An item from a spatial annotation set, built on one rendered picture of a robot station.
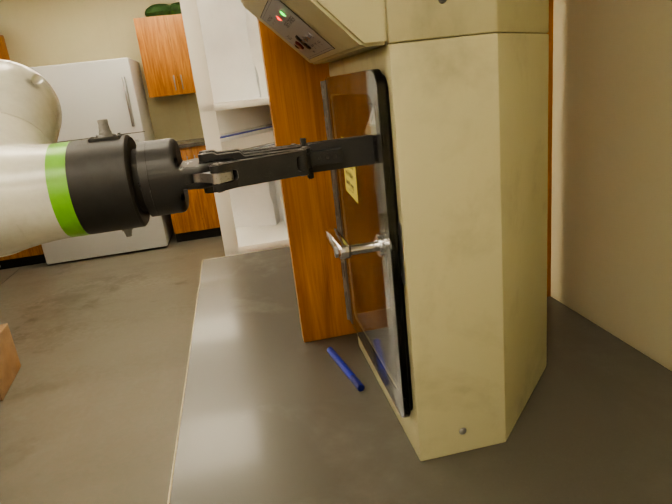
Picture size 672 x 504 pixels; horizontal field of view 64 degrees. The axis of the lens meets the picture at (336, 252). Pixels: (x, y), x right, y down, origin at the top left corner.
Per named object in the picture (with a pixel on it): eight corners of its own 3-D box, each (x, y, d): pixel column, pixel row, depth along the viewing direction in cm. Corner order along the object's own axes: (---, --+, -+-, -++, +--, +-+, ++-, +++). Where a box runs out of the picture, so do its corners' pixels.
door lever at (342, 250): (364, 238, 70) (362, 218, 69) (384, 259, 61) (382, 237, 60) (324, 244, 69) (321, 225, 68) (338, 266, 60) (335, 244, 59)
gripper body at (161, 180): (127, 146, 49) (230, 133, 50) (141, 139, 57) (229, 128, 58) (145, 225, 51) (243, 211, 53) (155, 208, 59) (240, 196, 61)
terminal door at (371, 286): (355, 321, 93) (328, 77, 81) (411, 423, 64) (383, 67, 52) (350, 322, 92) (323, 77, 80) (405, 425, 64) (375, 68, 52)
